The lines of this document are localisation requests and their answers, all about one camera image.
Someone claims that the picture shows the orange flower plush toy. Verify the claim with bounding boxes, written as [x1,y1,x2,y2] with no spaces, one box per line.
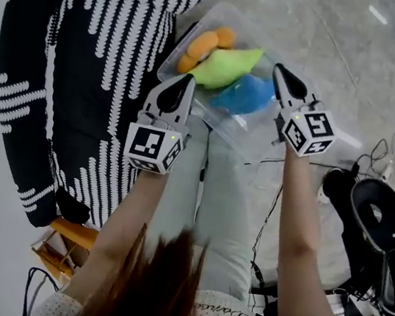
[175,20,238,82]

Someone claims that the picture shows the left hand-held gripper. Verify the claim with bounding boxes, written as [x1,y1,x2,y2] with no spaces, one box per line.
[120,65,200,179]

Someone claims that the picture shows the green star plush toy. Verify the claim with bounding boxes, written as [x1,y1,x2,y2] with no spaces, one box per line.
[186,37,264,98]

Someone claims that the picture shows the black white striped blanket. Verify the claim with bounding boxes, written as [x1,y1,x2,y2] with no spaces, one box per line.
[0,0,216,251]

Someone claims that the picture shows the clear plastic storage bin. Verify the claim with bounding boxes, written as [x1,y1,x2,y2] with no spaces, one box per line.
[145,0,381,182]

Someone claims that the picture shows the person's light jeans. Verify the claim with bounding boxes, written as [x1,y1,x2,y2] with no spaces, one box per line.
[136,109,278,304]

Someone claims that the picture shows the person's left forearm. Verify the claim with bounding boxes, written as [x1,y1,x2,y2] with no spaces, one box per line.
[63,159,170,314]

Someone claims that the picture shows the black backpack cable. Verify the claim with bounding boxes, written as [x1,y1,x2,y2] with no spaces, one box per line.
[20,266,61,316]

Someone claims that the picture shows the black rolled bag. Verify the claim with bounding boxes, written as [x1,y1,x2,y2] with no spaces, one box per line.
[307,166,391,290]

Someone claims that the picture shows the blue star plush toy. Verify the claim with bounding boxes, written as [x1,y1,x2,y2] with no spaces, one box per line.
[208,68,280,121]

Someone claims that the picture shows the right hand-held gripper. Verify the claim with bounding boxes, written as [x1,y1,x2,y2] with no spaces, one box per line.
[260,62,347,163]

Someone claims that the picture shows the person's right forearm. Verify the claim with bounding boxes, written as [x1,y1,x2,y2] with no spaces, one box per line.
[258,145,360,316]

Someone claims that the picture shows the black helmet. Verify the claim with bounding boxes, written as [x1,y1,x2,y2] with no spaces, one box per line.
[342,175,395,256]

